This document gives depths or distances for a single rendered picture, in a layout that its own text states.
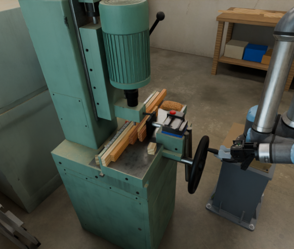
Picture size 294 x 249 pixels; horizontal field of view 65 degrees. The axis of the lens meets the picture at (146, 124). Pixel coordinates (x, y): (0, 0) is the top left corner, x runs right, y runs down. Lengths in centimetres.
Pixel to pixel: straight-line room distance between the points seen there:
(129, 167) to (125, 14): 60
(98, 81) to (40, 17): 31
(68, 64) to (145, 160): 52
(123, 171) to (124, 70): 42
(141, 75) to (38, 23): 45
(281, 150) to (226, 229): 96
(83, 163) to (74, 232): 84
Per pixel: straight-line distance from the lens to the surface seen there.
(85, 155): 125
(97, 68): 99
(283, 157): 114
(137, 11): 85
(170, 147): 110
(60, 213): 208
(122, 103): 110
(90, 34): 95
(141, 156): 105
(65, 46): 100
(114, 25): 85
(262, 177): 159
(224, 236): 190
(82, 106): 110
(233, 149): 115
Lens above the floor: 166
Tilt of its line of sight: 38 degrees down
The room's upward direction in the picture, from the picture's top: 3 degrees counter-clockwise
